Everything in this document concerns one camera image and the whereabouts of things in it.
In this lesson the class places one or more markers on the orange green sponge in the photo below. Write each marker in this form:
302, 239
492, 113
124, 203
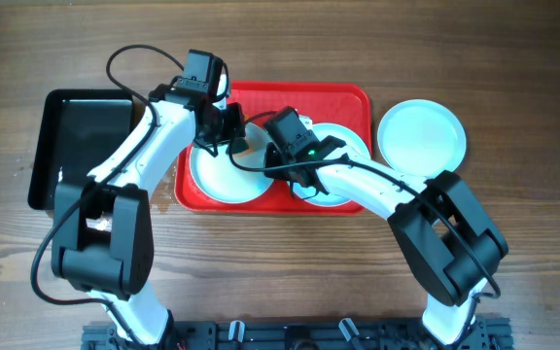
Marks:
239, 146

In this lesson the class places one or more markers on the black rectangular water tray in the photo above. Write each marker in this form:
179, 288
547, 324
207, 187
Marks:
80, 128

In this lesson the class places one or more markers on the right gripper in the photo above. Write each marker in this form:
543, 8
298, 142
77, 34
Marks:
274, 158

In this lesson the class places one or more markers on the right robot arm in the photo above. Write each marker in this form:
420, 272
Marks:
451, 245

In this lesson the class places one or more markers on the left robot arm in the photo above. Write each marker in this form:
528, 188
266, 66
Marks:
102, 238

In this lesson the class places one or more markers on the white plate top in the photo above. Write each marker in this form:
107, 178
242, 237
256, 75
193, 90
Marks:
218, 178

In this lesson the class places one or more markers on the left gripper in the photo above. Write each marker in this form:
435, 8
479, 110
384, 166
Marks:
231, 128

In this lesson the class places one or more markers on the white plate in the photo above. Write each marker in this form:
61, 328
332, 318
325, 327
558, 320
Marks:
353, 140
421, 137
218, 178

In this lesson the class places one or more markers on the red plastic tray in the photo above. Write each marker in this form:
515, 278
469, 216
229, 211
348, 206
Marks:
344, 104

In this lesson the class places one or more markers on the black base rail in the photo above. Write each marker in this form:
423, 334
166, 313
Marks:
400, 333

